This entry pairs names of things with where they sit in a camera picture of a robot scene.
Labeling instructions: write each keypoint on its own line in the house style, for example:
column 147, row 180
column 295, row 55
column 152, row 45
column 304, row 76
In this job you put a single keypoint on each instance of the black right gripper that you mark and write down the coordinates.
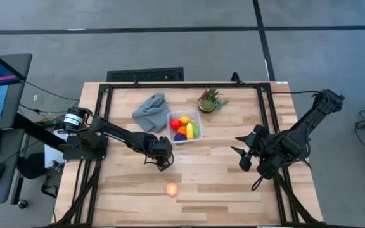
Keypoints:
column 261, row 149

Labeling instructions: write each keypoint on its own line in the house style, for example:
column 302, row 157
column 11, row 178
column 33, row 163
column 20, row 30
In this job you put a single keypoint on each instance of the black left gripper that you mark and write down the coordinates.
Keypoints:
column 158, row 147

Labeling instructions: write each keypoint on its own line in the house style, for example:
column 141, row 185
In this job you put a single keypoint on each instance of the peach coloured toy fruit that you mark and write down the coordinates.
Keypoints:
column 172, row 189

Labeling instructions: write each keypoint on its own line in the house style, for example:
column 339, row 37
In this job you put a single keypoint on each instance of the purple toy grapes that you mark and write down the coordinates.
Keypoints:
column 179, row 137

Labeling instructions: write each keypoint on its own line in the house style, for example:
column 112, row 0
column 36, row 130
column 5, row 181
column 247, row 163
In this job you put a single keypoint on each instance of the yellow toy banana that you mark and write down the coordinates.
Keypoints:
column 189, row 131

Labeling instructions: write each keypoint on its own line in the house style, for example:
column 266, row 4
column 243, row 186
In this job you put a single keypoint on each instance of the red toy fruit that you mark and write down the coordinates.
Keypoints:
column 175, row 124

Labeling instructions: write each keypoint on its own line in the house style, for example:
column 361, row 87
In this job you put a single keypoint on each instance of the light green toy fruit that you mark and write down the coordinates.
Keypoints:
column 196, row 130

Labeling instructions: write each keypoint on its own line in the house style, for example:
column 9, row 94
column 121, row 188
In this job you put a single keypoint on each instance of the yellow toy lemon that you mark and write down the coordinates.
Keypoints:
column 185, row 119

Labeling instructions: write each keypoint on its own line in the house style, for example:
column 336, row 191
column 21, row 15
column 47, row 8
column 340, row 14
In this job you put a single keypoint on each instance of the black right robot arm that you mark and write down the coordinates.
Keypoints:
column 312, row 117

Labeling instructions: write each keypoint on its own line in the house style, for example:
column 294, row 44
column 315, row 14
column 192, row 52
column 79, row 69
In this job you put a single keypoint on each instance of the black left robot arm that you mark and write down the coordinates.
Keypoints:
column 119, row 133

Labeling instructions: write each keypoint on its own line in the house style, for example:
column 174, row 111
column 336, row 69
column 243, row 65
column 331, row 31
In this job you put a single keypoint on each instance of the clear plastic container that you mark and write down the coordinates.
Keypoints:
column 169, row 134

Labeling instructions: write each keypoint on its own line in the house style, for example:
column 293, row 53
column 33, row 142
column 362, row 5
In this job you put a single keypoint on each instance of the grey cloth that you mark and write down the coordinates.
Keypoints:
column 151, row 114

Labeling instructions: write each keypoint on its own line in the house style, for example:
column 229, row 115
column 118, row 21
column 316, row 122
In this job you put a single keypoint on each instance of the small potted succulent plant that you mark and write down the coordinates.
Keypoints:
column 210, row 99

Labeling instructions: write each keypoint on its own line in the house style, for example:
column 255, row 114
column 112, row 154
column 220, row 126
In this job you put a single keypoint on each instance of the black floor vent grille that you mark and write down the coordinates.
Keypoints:
column 144, row 74

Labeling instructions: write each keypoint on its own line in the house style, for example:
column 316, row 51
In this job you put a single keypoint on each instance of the white paper sheet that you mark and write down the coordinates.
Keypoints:
column 51, row 155

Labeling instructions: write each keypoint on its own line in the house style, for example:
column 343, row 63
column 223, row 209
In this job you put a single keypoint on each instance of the black desk support beam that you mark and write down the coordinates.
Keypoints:
column 36, row 133

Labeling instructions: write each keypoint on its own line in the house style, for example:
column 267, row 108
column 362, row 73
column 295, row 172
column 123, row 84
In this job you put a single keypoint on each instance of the small white floor outlet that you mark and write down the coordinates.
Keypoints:
column 35, row 97

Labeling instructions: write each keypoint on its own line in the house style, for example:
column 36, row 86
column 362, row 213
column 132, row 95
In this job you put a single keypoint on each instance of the black caster wheel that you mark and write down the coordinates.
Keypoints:
column 22, row 204

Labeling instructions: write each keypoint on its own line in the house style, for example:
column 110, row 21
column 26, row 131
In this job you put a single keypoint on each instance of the grey keyboard tray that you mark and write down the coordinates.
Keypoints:
column 8, row 190

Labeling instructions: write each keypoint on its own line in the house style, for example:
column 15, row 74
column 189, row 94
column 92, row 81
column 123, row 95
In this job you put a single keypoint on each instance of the grey desk top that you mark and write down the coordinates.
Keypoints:
column 21, row 66

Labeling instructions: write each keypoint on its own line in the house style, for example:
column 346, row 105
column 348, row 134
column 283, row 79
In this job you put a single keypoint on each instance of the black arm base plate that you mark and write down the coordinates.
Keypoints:
column 74, row 153

